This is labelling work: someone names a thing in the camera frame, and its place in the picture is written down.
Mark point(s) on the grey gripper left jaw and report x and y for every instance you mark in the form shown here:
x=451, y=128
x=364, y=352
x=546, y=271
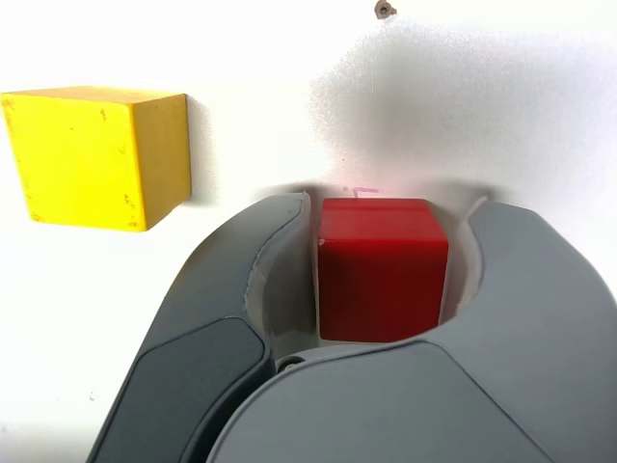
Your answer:
x=193, y=337

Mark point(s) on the yellow cube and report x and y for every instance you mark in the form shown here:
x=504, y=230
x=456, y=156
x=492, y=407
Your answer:
x=77, y=159

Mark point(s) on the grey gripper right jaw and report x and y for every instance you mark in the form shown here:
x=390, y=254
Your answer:
x=434, y=410

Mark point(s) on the red cube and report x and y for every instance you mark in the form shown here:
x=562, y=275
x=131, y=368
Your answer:
x=381, y=280

